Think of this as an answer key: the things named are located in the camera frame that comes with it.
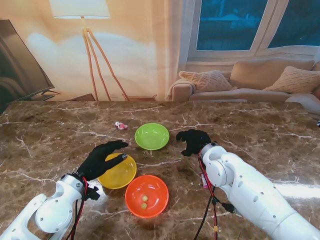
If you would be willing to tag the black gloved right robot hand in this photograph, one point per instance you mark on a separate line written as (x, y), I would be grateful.
(196, 141)

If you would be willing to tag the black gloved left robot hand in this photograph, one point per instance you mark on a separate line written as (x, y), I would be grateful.
(95, 162)

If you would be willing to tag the round green candy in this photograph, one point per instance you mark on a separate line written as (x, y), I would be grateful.
(144, 198)
(143, 205)

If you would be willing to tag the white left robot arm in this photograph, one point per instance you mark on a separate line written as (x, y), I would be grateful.
(53, 215)

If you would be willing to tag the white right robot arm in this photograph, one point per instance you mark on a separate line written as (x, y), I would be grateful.
(250, 190)

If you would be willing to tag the yellow plastic bowl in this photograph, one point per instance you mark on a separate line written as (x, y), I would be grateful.
(122, 176)

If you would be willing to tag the green plastic bowl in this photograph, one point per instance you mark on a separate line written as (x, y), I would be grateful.
(152, 137)

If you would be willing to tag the pink white wrapped candy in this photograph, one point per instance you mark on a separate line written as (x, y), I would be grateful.
(121, 125)

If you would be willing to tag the beige knitted cushion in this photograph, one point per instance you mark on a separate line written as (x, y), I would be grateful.
(207, 80)
(295, 80)

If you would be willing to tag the orange plastic bowl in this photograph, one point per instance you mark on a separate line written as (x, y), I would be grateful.
(155, 190)

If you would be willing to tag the low brown wooden table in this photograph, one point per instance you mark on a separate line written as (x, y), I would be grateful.
(83, 97)

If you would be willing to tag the beige sofa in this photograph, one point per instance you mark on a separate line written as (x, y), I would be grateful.
(250, 72)

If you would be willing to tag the white sheer curtain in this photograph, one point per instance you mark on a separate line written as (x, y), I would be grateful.
(180, 37)

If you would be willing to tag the white framed window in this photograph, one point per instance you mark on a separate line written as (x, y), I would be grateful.
(225, 25)

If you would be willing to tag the flat screen television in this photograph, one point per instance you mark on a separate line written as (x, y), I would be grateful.
(17, 62)

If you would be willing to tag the tripod floor lamp white shade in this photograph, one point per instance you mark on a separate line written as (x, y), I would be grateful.
(80, 8)

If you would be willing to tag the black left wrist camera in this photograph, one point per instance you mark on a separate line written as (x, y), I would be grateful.
(93, 193)

